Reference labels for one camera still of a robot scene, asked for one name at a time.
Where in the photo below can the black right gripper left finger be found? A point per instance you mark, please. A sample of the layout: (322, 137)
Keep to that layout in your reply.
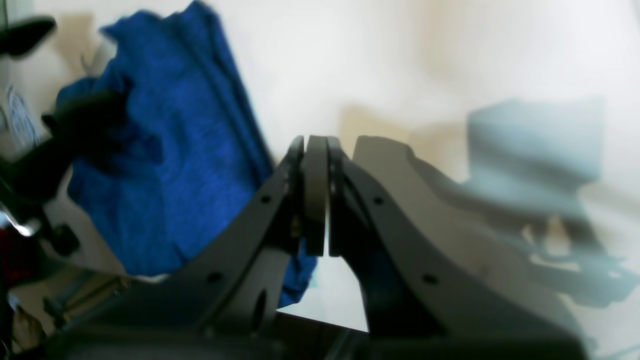
(222, 304)

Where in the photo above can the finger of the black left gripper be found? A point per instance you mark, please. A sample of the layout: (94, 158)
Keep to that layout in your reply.
(20, 39)
(77, 128)

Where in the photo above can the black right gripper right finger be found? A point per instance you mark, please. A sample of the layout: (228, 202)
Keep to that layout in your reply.
(420, 305)

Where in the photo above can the blue t-shirt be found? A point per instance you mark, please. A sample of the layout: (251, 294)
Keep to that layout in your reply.
(190, 155)

